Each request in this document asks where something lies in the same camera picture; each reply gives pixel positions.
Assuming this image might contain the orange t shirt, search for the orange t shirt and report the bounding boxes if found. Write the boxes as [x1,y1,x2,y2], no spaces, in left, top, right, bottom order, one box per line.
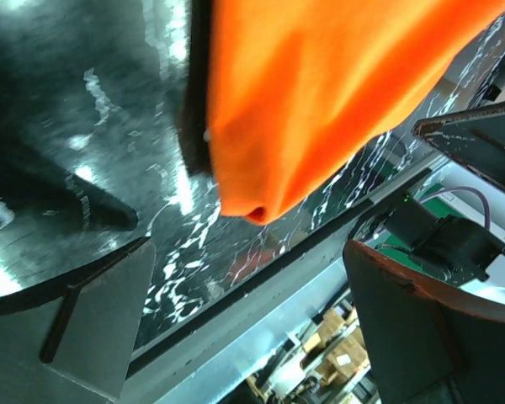
[207,1,505,225]

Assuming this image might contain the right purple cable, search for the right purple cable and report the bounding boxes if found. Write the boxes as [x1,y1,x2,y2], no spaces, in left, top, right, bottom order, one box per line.
[420,185,492,231]

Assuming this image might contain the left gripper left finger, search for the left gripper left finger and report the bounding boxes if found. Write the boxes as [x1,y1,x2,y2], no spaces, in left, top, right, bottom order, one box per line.
[0,237,156,403]

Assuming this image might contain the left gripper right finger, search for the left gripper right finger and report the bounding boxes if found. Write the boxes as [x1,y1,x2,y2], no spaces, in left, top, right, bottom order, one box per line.
[343,241,505,403]

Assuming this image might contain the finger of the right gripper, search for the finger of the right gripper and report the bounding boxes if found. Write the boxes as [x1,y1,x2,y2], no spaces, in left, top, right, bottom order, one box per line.
[412,101,505,193]

